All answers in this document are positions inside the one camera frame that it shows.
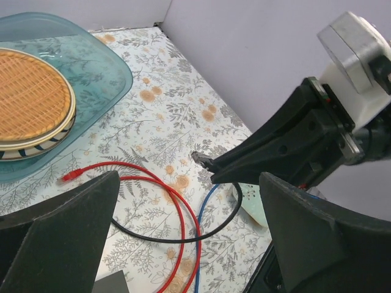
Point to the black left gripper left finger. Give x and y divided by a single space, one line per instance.
56 245

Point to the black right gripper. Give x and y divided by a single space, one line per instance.
308 138

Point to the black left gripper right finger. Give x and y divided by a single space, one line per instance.
323 247

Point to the black network switch box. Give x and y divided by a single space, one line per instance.
114 283

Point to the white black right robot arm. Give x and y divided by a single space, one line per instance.
374 138

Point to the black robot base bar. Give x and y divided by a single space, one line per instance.
267 277

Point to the light green square plate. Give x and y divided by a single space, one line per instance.
252 203

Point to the floral patterned table mat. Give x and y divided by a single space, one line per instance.
170 112

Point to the orange woven round coaster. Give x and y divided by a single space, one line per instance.
35 97

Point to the teal plastic container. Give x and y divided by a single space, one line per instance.
98 76

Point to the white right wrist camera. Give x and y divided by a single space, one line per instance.
352 43

